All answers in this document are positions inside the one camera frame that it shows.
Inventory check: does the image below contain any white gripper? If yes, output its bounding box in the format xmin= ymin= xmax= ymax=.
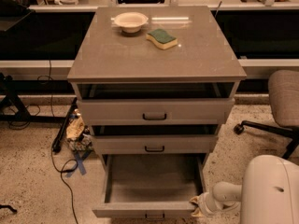
xmin=190 ymin=192 xmax=240 ymax=217

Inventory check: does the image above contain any grey bottom drawer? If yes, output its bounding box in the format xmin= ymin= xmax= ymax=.
xmin=93 ymin=154 xmax=205 ymax=220

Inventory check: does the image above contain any grey drawer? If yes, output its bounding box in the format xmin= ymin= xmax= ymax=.
xmin=93 ymin=154 xmax=205 ymax=220
xmin=77 ymin=98 xmax=235 ymax=125
xmin=92 ymin=134 xmax=218 ymax=154

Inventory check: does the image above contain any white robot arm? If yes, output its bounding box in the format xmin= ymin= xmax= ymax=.
xmin=190 ymin=155 xmax=299 ymax=224

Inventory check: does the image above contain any grey middle drawer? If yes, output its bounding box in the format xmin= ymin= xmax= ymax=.
xmin=92 ymin=134 xmax=218 ymax=154

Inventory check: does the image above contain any grey drawer cabinet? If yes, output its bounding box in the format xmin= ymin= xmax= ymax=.
xmin=66 ymin=6 xmax=248 ymax=181

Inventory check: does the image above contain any grey top drawer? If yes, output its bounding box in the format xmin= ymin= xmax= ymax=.
xmin=77 ymin=98 xmax=235 ymax=125

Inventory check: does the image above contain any bag of snacks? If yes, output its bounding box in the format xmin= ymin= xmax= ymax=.
xmin=66 ymin=108 xmax=93 ymax=151

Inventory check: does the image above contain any grey office chair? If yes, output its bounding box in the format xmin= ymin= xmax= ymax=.
xmin=234 ymin=70 xmax=299 ymax=160

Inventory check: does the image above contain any black power strip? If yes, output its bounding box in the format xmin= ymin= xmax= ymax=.
xmin=51 ymin=99 xmax=77 ymax=153

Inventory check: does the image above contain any green yellow sponge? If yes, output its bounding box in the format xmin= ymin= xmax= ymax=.
xmin=146 ymin=29 xmax=178 ymax=50

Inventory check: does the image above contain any white paper bowl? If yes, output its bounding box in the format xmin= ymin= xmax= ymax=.
xmin=114 ymin=12 xmax=148 ymax=34

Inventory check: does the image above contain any black desk leg stand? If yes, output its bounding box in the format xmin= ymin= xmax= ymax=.
xmin=0 ymin=73 xmax=65 ymax=123

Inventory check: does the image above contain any black floor cable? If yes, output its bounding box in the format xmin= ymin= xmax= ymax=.
xmin=50 ymin=59 xmax=79 ymax=224

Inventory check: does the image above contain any black cable piece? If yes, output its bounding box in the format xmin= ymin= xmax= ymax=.
xmin=0 ymin=204 xmax=19 ymax=214

